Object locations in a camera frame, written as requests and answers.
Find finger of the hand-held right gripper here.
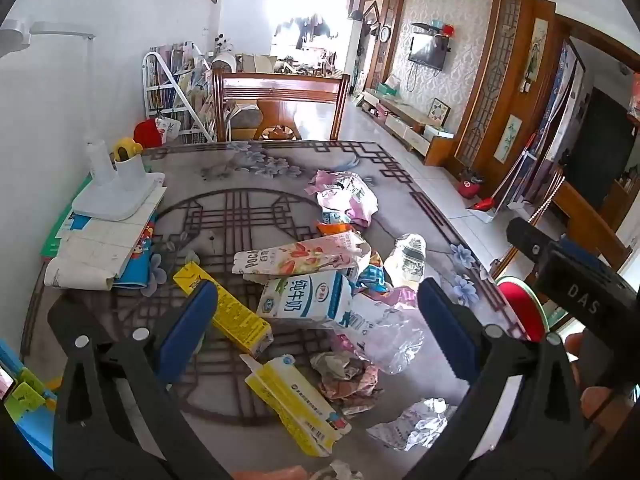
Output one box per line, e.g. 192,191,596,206
506,217,556,273

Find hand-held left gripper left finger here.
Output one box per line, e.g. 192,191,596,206
47,280,236,480

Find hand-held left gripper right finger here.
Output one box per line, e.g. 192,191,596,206
400,277,588,480

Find red trash bin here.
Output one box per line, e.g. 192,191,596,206
492,275,571,343

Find blue printed snack wrapper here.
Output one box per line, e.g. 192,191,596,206
354,252,393,293

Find brown paper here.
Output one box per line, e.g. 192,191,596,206
310,350,382,416

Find orange wrapper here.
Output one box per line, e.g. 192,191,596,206
316,221,361,238

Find person's right hand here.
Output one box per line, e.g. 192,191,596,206
564,332,636,441

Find yellow long cardboard box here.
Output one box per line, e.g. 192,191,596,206
239,354,353,458
172,261,275,358

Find red dustpan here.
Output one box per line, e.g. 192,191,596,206
467,196,500,221

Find clear crumpled plastic bag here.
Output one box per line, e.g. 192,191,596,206
345,292,426,376

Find wooden chair with carved back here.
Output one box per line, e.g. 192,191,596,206
492,157,633,281

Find white red broom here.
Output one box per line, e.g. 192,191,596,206
492,132,538,211

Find clear plastic bottle wrapper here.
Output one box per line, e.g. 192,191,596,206
385,232,427,288

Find red floor bin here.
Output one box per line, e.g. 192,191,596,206
457,167,485,200

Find framed plant scroll picture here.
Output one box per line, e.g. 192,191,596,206
495,114,523,163
525,17,550,86

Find white blue milk carton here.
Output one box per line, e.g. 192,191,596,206
256,271,357,331

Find stack of white papers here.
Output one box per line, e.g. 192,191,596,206
44,187,168,291

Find black door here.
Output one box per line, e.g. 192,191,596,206
565,87,636,211

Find pink flowered long carton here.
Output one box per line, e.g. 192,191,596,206
231,232,372,286

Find white desk lamp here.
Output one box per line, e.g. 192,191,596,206
0,19,166,221

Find blue printed board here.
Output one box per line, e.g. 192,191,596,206
542,40,586,161

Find framed star pattern picture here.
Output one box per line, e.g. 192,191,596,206
429,97,452,128

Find green book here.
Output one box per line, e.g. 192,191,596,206
39,172,96,261

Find wooden television cabinet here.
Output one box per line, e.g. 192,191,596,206
357,87,456,167

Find yellow toy figure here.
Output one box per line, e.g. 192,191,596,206
113,137,138,162

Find white crumpled tissue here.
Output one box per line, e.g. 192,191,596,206
310,460,366,480

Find blue yellow plastic toy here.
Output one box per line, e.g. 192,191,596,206
0,337,61,471

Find red bag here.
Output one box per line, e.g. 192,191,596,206
132,117,181,150

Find white bookshelf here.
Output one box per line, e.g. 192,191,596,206
141,42,218,146

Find wooden dining chair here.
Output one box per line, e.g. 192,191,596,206
211,67,352,143

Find hanging dark clothes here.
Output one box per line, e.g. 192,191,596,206
277,12,341,48

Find wall television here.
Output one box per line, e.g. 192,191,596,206
407,34,447,72

